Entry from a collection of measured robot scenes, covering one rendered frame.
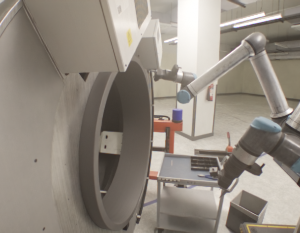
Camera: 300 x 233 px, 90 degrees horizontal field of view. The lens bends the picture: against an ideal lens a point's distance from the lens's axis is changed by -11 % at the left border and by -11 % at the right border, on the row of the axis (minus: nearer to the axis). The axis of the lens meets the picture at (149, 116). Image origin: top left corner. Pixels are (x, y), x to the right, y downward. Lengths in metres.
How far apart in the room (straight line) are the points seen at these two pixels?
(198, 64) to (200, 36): 0.60
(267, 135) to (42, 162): 0.63
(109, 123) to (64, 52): 1.12
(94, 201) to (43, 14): 0.48
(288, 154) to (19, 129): 0.71
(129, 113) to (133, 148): 0.26
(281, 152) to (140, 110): 0.88
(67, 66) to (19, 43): 0.10
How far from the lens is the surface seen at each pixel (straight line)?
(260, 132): 0.63
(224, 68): 1.11
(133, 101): 1.19
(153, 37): 0.96
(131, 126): 1.27
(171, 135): 1.95
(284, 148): 0.65
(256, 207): 2.14
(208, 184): 1.44
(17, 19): 0.38
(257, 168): 0.73
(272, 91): 1.33
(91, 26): 0.34
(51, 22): 0.38
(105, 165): 1.43
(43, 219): 0.46
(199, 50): 3.90
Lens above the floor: 1.47
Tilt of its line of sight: 13 degrees down
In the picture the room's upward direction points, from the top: straight up
